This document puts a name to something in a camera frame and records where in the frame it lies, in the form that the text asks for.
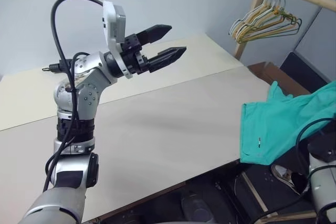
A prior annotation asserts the cream wire hanger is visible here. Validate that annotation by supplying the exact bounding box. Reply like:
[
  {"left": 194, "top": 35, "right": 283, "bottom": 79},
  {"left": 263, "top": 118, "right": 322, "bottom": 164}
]
[{"left": 232, "top": 0, "right": 287, "bottom": 40}]

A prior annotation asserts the white wire hanger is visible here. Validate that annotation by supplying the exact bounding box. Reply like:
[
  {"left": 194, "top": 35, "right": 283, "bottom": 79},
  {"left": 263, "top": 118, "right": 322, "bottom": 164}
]
[{"left": 228, "top": 0, "right": 276, "bottom": 37}]

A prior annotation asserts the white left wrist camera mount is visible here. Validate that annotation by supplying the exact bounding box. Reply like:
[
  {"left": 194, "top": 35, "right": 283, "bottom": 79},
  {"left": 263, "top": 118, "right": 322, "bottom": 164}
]
[{"left": 101, "top": 0, "right": 133, "bottom": 79}]

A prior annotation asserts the bunch of wire hangers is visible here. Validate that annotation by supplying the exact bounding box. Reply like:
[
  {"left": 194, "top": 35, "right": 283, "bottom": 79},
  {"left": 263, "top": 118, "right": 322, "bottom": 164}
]
[{"left": 237, "top": 0, "right": 299, "bottom": 44}]

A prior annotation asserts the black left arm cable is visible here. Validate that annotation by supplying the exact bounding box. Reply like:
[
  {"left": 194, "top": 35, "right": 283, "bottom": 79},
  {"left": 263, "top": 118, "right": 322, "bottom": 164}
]
[{"left": 41, "top": 0, "right": 106, "bottom": 193}]

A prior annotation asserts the brown cardboard box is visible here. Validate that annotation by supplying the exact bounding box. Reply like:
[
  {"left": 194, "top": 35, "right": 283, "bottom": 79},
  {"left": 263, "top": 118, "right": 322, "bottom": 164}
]
[{"left": 248, "top": 61, "right": 312, "bottom": 98}]

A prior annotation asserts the yellow wire hanger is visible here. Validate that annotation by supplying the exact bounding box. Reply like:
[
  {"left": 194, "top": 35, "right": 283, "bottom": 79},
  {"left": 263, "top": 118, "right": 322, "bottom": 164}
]
[{"left": 235, "top": 0, "right": 292, "bottom": 42}]

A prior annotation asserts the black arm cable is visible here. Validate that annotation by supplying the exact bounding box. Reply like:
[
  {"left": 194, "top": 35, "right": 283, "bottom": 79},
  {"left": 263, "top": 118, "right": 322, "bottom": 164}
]
[
  {"left": 41, "top": 0, "right": 106, "bottom": 193},
  {"left": 295, "top": 118, "right": 336, "bottom": 196}
]

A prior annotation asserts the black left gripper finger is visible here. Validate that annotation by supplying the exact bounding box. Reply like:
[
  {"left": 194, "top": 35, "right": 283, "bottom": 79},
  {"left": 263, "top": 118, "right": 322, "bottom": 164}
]
[
  {"left": 146, "top": 46, "right": 187, "bottom": 73},
  {"left": 135, "top": 24, "right": 173, "bottom": 46}
]

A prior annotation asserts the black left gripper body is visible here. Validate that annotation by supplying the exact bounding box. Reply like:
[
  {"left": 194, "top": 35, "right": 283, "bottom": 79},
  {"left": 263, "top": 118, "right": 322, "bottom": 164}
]
[{"left": 120, "top": 34, "right": 151, "bottom": 75}]

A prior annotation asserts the teal green garment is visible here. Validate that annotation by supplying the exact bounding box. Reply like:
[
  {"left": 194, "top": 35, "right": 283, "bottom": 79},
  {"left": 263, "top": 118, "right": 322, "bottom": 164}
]
[{"left": 240, "top": 80, "right": 336, "bottom": 166}]

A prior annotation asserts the black box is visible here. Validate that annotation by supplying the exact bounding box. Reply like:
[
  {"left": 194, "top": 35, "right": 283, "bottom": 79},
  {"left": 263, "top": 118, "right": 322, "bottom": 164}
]
[{"left": 279, "top": 51, "right": 330, "bottom": 90}]

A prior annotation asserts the black wood-edged platform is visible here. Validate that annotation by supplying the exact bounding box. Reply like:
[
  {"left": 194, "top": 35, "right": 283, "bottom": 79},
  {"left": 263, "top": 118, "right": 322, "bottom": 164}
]
[{"left": 230, "top": 167, "right": 320, "bottom": 224}]

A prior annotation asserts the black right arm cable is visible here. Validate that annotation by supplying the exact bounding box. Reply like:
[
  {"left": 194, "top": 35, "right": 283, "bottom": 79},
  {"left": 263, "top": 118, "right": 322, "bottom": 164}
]
[{"left": 295, "top": 118, "right": 336, "bottom": 196}]

